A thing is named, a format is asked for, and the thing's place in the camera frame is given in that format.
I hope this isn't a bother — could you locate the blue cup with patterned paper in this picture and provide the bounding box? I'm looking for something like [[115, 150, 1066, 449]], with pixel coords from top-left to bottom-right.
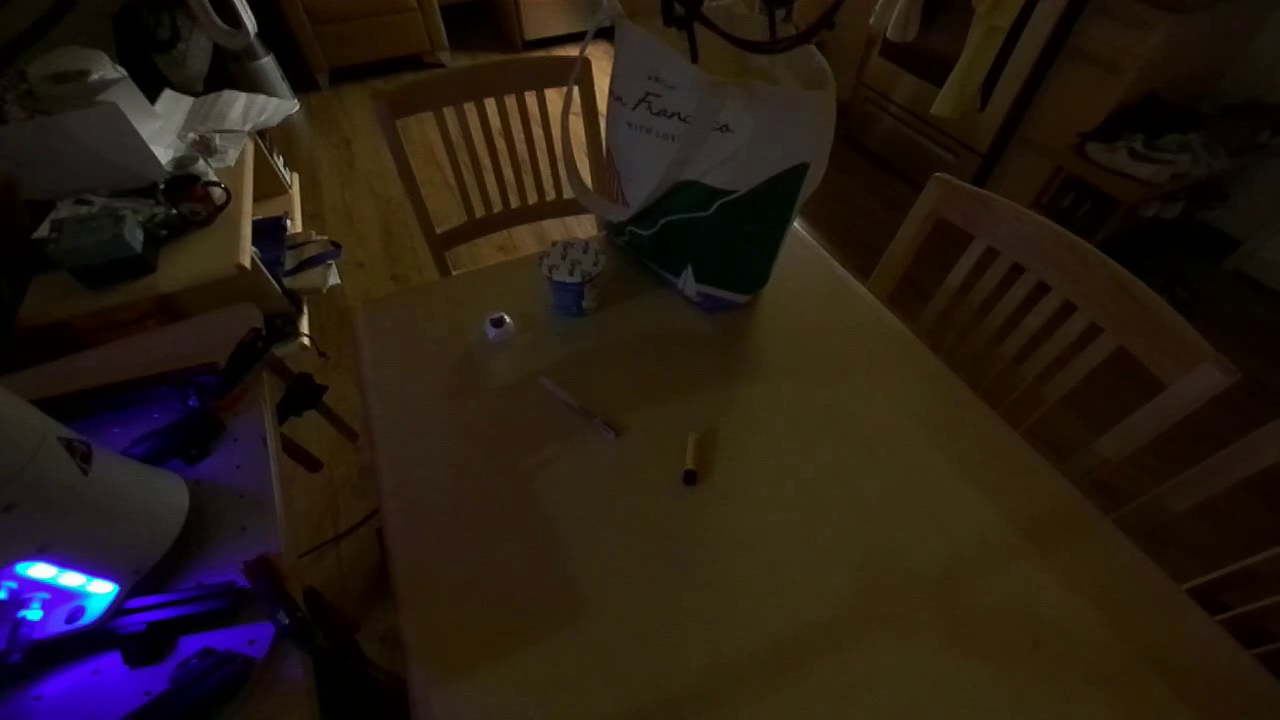
[[536, 239, 608, 324]]

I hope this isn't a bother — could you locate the wooden drawer unit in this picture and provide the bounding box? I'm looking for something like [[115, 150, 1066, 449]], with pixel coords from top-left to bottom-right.
[[285, 0, 454, 71]]

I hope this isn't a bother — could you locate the white cloth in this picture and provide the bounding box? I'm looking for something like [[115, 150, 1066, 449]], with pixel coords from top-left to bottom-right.
[[1077, 124, 1208, 186]]

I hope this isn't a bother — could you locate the white flat paper box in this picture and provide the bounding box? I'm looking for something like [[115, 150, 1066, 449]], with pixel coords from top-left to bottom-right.
[[0, 94, 174, 205]]

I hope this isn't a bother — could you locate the black red clamp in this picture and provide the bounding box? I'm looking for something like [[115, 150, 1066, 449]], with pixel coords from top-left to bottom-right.
[[268, 366, 364, 471]]

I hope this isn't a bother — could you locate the grey device with cables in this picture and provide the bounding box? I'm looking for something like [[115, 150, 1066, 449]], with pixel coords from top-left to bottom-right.
[[30, 186, 153, 279]]

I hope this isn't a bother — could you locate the white round bowl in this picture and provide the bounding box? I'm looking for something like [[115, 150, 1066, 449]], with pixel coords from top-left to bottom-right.
[[20, 42, 132, 111]]

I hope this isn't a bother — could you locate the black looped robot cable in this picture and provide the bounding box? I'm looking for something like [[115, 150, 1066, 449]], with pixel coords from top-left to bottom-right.
[[702, 0, 854, 59]]

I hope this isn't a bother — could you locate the dark marker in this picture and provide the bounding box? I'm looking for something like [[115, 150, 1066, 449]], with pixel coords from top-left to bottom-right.
[[678, 424, 718, 493]]

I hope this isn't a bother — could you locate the wooden side table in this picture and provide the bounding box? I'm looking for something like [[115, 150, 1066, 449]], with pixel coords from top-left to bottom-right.
[[12, 134, 305, 341]]

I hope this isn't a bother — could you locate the small blue box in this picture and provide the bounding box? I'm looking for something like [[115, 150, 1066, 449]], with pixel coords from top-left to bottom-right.
[[250, 213, 350, 298]]

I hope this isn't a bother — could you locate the white green paper bag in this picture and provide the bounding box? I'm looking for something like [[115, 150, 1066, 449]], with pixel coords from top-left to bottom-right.
[[591, 15, 839, 316]]

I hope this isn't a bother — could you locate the low wooden table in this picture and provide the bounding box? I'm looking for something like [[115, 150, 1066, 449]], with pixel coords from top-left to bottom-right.
[[1037, 98, 1280, 276]]

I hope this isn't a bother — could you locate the crumpled white paper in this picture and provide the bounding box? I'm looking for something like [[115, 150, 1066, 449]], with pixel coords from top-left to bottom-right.
[[125, 78, 308, 172]]

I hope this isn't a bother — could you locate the wooden cabinet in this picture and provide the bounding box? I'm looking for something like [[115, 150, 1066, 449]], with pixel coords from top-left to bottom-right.
[[843, 0, 1087, 184]]

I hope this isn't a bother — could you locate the wooden slat-back chair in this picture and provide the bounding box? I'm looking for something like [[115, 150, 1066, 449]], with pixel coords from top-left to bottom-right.
[[865, 166, 1247, 471], [369, 51, 612, 279], [1106, 411, 1280, 675]]

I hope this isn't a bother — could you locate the yellow hanging cloth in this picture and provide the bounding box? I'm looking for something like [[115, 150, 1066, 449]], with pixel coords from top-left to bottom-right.
[[928, 0, 1033, 128]]

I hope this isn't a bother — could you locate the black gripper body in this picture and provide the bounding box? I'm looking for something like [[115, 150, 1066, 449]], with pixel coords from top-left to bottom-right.
[[668, 0, 711, 62]]

